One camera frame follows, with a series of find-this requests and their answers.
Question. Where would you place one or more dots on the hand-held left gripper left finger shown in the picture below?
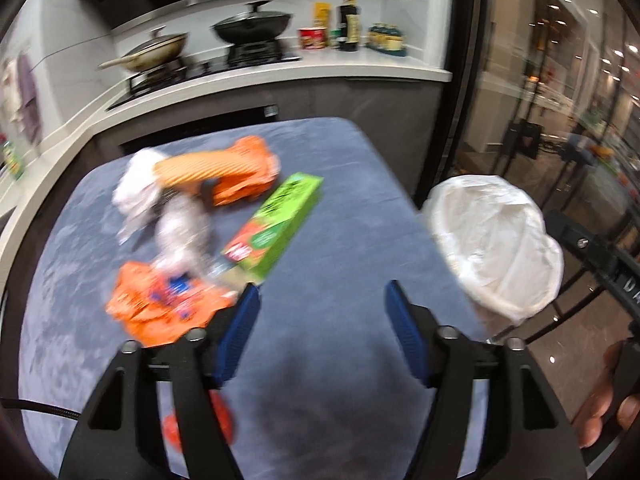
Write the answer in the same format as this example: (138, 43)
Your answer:
(242, 325)

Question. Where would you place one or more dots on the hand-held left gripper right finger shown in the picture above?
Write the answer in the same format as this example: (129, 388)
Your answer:
(402, 330)

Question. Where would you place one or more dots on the orange printed snack wrapper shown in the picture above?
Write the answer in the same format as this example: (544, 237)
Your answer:
(150, 305)

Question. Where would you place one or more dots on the green cardboard box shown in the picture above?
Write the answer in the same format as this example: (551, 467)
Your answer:
(280, 220)

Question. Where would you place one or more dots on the steel wool scrubber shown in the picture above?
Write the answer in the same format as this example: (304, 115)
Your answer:
(182, 230)

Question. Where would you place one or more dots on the white-lined trash bin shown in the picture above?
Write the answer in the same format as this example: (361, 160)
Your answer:
(490, 240)

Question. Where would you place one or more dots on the orange ribbed sponge cloth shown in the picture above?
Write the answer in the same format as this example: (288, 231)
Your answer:
(195, 170)

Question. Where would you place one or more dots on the person's right hand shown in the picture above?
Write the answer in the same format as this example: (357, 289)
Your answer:
(592, 400)

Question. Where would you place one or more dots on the red plastic piece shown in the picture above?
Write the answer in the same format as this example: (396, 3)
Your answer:
(222, 420)

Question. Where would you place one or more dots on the blue-grey table cloth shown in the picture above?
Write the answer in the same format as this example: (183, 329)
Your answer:
(325, 240)

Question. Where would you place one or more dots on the crumpled orange plastic wrapper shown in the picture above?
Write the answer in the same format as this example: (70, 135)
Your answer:
(255, 160)

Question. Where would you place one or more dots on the white and pink paper cup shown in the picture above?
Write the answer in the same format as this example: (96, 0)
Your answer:
(137, 185)

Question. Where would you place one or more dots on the black built-in oven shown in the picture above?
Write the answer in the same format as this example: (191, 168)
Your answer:
(200, 125)

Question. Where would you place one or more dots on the black gas stove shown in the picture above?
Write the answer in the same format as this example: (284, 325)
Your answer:
(210, 67)

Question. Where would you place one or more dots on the white kitchen counter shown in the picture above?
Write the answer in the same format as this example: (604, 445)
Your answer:
(390, 67)

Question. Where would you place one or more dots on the green packet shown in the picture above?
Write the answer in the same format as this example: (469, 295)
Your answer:
(12, 162)

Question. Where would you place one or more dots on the beige pan with lid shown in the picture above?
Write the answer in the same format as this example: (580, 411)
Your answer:
(155, 50)

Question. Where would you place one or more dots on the blue and yellow pot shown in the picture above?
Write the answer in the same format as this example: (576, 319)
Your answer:
(387, 40)

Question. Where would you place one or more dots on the red instant noodle cup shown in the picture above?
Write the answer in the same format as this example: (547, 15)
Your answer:
(312, 39)

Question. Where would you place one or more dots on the black wok with lid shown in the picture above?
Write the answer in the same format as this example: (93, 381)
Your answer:
(250, 27)

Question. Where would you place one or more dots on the small green bottle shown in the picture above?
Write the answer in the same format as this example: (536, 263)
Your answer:
(334, 39)

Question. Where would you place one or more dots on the dark sauce bottle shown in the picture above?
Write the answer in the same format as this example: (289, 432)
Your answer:
(349, 25)

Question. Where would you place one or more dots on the purple hanging towel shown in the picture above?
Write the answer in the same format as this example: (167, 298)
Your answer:
(27, 100)

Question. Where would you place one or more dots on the yellow packet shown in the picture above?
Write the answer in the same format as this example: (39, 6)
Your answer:
(322, 15)

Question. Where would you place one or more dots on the pale hanging towel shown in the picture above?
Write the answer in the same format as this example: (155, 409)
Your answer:
(10, 90)

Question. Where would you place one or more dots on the black door frame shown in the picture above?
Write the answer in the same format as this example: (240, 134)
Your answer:
(465, 60)

